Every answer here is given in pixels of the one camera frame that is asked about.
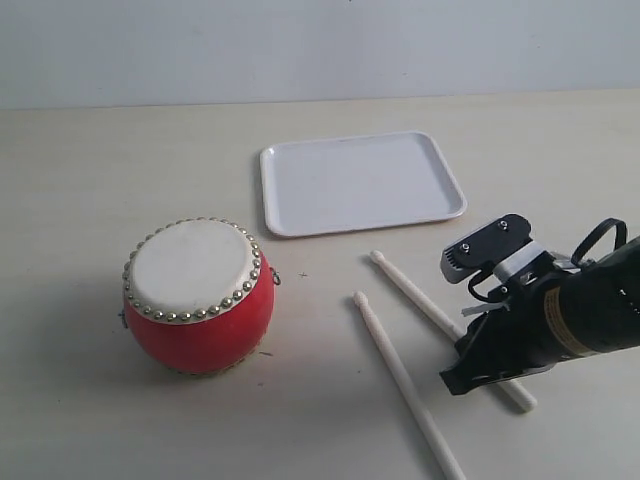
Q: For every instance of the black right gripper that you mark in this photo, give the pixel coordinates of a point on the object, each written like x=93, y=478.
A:
x=511, y=340

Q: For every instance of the white drumstick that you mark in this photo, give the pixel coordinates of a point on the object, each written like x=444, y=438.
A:
x=512, y=388
x=422, y=416

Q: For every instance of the red small drum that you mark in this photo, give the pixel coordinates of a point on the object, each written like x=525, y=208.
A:
x=198, y=295

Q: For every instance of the white rectangular tray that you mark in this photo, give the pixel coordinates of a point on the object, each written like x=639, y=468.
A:
x=357, y=183

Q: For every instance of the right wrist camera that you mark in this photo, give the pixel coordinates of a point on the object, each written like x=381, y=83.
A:
x=485, y=247

